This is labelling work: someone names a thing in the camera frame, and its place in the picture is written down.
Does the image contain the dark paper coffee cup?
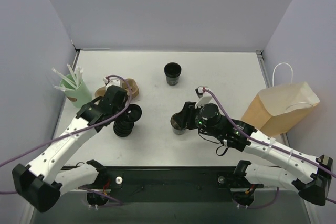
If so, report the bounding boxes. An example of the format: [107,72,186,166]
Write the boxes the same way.
[170,113,186,135]

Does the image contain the black plastic cup lid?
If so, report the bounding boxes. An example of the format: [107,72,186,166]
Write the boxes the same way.
[124,104,142,123]

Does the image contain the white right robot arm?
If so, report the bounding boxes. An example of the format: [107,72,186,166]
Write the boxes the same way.
[171,102,333,206]

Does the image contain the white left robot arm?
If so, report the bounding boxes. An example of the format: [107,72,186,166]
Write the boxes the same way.
[12,85,130,212]

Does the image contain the brown paper takeout bag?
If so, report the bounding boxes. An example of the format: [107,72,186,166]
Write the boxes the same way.
[241,62,320,137]

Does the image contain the brown pulp cup carrier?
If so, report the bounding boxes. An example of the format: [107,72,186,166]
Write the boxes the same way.
[94,78,140,101]

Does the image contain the stack of black cup lids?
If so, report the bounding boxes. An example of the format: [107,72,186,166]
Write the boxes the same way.
[113,119,135,137]

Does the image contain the green straw holder cup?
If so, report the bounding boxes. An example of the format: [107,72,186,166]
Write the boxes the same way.
[59,79,93,108]

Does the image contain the white wrapped straw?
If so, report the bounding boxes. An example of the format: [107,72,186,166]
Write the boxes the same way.
[75,66,83,88]
[52,68,77,88]
[67,64,78,87]
[53,85,66,92]

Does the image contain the stack of dark paper cups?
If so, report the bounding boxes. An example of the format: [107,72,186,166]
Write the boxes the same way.
[164,62,182,86]

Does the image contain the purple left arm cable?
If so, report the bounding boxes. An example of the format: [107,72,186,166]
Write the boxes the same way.
[0,74,133,196]

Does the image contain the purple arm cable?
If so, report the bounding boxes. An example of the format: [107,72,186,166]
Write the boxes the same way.
[203,89,336,209]
[0,74,133,196]

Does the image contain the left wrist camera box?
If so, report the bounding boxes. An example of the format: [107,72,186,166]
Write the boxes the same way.
[103,77,122,89]

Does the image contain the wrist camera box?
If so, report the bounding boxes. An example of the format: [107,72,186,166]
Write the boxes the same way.
[195,86,212,108]
[103,77,122,89]

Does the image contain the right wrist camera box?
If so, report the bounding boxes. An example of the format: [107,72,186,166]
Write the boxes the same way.
[195,86,212,108]

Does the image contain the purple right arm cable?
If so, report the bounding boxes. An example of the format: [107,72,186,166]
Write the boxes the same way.
[203,89,336,209]

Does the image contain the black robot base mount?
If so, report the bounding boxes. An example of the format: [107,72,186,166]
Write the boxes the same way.
[86,166,252,207]

